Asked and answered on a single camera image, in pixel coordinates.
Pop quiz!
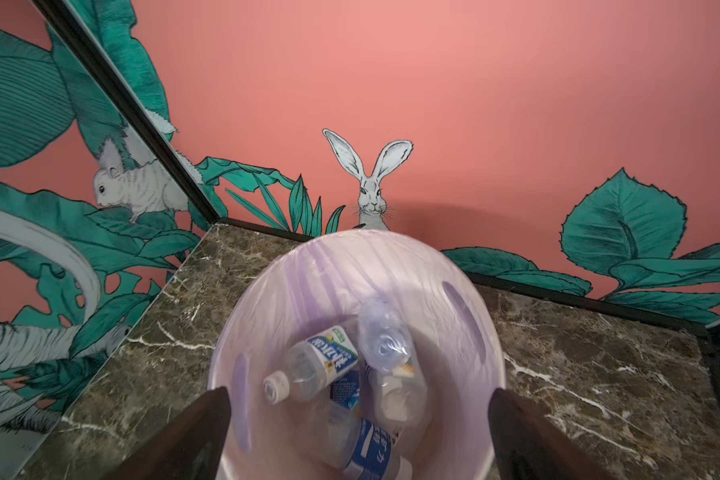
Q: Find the purple label Ganten bottle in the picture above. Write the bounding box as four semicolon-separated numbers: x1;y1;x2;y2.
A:
357;297;414;375

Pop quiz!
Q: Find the black left frame post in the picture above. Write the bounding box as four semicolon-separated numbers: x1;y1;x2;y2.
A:
33;0;221;225

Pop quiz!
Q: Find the green white label bottle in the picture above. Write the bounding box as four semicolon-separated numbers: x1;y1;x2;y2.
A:
263;325;359;405

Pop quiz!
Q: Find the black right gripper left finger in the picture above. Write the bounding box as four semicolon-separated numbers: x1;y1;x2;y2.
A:
104;387;232;480

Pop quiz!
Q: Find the pink plastic bin liner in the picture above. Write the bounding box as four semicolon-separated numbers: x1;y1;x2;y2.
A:
209;229;506;479

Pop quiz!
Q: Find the Pocari Sweat blue label bottle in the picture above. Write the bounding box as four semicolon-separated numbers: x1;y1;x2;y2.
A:
329;369;361;411

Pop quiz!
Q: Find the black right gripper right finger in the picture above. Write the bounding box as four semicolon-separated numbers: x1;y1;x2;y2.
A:
487;388;613;480

